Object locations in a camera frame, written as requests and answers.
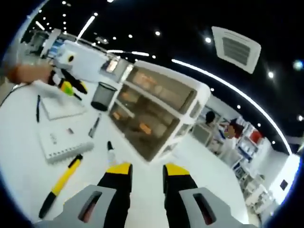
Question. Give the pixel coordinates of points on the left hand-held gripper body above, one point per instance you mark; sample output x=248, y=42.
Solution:
x=65, y=53

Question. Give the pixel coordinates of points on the white spiral notebook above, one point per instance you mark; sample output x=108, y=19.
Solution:
x=64, y=142

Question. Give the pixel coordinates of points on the yellow green sticky note stack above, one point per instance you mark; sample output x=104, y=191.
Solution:
x=68, y=89

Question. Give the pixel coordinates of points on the black mesh pen holder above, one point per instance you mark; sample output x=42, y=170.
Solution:
x=102, y=96

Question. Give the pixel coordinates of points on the white desk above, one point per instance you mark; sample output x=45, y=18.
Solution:
x=21, y=147

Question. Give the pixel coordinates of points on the white pen with black cap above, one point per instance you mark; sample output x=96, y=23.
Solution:
x=110, y=153

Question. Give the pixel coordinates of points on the ceiling air conditioner unit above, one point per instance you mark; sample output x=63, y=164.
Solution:
x=236, y=48

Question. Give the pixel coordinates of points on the dark blue pen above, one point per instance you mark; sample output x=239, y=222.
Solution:
x=38, y=109

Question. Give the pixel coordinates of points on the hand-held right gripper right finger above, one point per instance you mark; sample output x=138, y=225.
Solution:
x=178, y=190

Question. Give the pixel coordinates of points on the long ceiling light strip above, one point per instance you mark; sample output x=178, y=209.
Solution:
x=237, y=91

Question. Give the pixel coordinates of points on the white drawer storage cabinet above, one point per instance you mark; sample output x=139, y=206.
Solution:
x=152, y=111

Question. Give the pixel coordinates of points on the white shelf rack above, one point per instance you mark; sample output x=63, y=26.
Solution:
x=249, y=147

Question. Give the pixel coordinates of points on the yellow and black pen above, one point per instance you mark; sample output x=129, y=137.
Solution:
x=62, y=181

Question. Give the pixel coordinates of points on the grey pen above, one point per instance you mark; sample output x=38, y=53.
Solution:
x=95, y=126

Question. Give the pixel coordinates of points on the white notepad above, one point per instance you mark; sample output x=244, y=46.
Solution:
x=61, y=107

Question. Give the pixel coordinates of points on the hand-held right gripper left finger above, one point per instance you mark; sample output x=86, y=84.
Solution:
x=111, y=190

